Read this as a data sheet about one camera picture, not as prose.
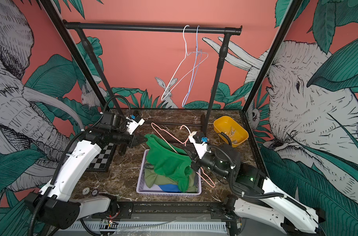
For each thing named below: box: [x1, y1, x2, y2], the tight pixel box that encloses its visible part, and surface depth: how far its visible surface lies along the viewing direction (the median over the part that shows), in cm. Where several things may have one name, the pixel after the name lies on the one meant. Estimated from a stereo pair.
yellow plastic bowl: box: [213, 116, 249, 148], surface depth 109 cm
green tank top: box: [144, 133, 193, 193], surface depth 70 cm
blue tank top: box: [157, 183, 182, 193], surface depth 80 cm
